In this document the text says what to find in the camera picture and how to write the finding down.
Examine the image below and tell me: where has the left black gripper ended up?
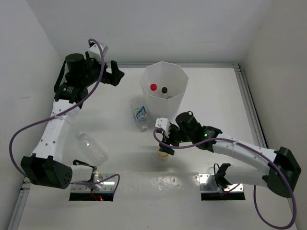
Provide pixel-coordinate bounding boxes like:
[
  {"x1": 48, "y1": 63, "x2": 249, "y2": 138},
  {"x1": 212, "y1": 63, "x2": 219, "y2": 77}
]
[{"x1": 79, "y1": 51, "x2": 123, "y2": 87}]

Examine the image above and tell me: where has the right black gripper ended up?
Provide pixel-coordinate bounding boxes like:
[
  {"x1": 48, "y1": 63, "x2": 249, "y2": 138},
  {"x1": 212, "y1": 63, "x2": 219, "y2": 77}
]
[{"x1": 159, "y1": 124, "x2": 193, "y2": 155}]

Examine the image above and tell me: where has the yellow cap small bottle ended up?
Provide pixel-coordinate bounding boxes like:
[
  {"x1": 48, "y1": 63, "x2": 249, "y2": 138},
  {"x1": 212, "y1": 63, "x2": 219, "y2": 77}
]
[{"x1": 156, "y1": 148, "x2": 169, "y2": 162}]

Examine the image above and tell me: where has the red cap plastic bottle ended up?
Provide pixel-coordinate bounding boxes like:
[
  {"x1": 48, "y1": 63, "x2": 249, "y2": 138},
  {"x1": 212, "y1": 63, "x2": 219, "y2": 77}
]
[{"x1": 150, "y1": 83, "x2": 158, "y2": 92}]

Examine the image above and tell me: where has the light blue label bottle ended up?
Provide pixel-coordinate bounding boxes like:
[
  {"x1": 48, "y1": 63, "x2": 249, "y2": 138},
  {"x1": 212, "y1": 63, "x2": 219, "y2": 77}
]
[{"x1": 131, "y1": 98, "x2": 148, "y2": 132}]

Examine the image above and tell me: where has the black cap small bottle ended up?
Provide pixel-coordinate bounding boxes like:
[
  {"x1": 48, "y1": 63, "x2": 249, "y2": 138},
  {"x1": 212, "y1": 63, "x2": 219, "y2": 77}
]
[{"x1": 161, "y1": 87, "x2": 168, "y2": 98}]

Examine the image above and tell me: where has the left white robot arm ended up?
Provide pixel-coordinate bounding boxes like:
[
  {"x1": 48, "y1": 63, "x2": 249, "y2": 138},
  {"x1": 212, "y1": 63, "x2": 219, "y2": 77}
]
[{"x1": 21, "y1": 52, "x2": 124, "y2": 189}]

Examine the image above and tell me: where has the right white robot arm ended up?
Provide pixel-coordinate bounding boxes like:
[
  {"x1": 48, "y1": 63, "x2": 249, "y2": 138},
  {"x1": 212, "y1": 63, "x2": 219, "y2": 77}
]
[{"x1": 154, "y1": 111, "x2": 301, "y2": 198}]

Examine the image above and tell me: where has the white octagonal plastic bin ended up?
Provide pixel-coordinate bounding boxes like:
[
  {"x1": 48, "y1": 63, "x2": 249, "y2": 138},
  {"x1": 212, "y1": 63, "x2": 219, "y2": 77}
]
[{"x1": 140, "y1": 61, "x2": 189, "y2": 120}]

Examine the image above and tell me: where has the clear unlabelled plastic bottle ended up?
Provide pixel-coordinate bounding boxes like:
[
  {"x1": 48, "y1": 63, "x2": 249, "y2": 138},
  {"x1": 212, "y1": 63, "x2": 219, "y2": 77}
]
[{"x1": 77, "y1": 131, "x2": 109, "y2": 166}]

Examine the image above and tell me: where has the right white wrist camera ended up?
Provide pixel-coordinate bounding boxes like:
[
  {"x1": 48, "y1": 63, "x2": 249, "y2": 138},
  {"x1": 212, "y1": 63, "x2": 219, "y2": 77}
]
[{"x1": 155, "y1": 117, "x2": 171, "y2": 137}]

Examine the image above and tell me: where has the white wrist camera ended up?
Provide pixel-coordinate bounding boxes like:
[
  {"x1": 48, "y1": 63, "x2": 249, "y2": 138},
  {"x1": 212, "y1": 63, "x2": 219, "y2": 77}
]
[
  {"x1": 87, "y1": 43, "x2": 108, "y2": 62},
  {"x1": 155, "y1": 117, "x2": 171, "y2": 137}
]

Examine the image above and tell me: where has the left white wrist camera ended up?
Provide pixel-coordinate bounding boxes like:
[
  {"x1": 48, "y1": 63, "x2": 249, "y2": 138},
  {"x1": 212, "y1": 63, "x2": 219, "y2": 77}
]
[{"x1": 87, "y1": 43, "x2": 108, "y2": 62}]

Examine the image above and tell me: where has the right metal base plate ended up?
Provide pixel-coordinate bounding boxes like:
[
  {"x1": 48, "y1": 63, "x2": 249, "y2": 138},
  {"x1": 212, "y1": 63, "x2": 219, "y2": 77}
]
[{"x1": 199, "y1": 173, "x2": 244, "y2": 194}]

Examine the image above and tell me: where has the metal base plate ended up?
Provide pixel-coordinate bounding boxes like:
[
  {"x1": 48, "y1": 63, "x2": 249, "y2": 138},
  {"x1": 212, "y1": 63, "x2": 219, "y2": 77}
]
[
  {"x1": 71, "y1": 172, "x2": 118, "y2": 193},
  {"x1": 199, "y1": 173, "x2": 244, "y2": 194}
]

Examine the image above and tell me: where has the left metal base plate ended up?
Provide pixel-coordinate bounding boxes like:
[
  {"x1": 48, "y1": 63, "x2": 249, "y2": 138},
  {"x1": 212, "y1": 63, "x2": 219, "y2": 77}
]
[{"x1": 71, "y1": 172, "x2": 118, "y2": 193}]

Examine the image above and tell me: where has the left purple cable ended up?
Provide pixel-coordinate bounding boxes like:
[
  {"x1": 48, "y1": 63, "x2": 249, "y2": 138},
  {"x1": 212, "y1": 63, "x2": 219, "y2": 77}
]
[{"x1": 9, "y1": 38, "x2": 120, "y2": 191}]

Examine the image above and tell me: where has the purple cable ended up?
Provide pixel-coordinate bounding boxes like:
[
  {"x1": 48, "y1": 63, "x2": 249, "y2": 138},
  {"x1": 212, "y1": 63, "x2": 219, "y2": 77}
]
[
  {"x1": 9, "y1": 38, "x2": 120, "y2": 191},
  {"x1": 153, "y1": 128, "x2": 297, "y2": 230}
]

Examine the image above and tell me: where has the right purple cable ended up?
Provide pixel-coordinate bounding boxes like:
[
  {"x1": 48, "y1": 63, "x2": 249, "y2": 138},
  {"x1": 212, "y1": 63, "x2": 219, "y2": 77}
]
[{"x1": 153, "y1": 128, "x2": 297, "y2": 230}]

